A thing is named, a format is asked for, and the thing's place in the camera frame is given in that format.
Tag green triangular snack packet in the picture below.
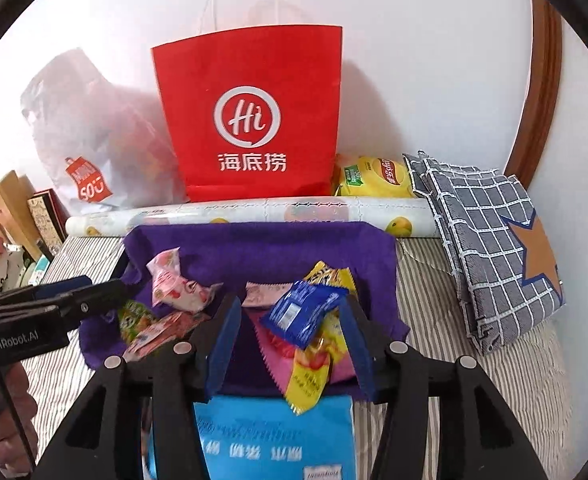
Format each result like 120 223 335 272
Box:
118 300 161 347

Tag grey plaid pillow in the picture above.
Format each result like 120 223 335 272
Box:
403 150 566 356

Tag yellow black-print snack packet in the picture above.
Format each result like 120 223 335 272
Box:
306 261 358 297

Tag blue tissue pack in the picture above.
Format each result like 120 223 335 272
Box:
146 394 356 480

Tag pink yellow snack packet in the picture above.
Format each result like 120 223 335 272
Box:
251 310 361 417

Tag white plastic bag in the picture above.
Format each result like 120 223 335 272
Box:
20 49 190 210

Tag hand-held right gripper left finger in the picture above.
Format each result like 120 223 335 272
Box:
36 294 243 480

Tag red paper bag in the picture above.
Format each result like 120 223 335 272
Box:
151 0 344 202

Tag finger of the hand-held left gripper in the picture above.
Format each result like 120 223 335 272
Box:
56 279 131 322
0 276 94 312

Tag fruit print paper roll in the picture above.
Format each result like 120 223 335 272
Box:
65 197 437 239

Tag white pink snack packet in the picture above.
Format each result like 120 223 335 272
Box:
174 280 225 314

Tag brown wooden door frame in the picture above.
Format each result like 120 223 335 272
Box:
504 0 564 188

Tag light pink snack packet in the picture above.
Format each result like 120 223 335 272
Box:
146 247 183 307

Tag yellow chips bag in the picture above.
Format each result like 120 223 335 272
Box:
334 155 417 198

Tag cluster of small cosmetic items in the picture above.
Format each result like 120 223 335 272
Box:
23 255 51 287

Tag pink grey snack packet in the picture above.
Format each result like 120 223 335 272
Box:
244 282 295 309

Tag pink strawberry snack packet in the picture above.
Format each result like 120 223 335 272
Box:
122 311 213 362

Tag person's left hand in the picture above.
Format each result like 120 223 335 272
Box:
0 360 40 476

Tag small blue snack packet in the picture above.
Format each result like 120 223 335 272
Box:
266 280 350 349

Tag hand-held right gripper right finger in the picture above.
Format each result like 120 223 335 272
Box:
339 300 547 480

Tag purple towel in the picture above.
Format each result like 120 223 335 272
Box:
79 221 411 403

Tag patterned book box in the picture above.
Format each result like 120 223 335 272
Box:
26 189 68 261

